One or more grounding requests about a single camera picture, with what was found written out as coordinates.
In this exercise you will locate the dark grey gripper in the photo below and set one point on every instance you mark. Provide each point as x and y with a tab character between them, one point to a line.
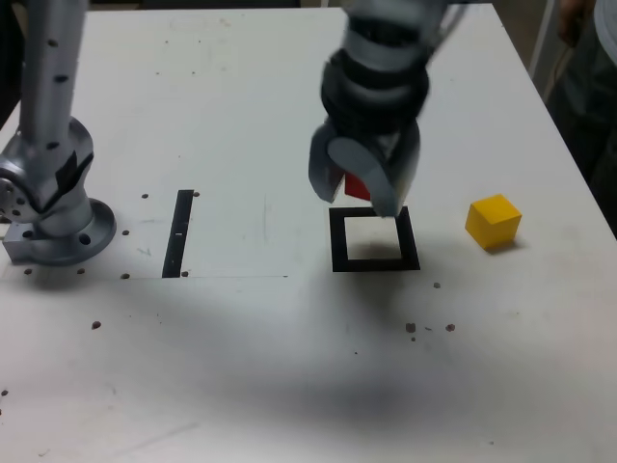
378	144

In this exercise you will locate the red cube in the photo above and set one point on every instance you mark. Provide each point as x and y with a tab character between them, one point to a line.
355	188

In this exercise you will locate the yellow cube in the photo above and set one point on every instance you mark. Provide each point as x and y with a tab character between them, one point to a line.
491	226

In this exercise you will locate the black tape square outline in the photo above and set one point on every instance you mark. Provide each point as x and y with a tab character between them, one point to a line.
337	241

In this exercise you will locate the person's hand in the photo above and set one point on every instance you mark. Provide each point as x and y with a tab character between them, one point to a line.
576	19

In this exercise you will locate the black tape strip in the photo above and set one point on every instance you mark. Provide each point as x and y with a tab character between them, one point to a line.
177	231

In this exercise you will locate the white frame bar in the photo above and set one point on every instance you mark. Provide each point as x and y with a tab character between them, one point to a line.
541	34

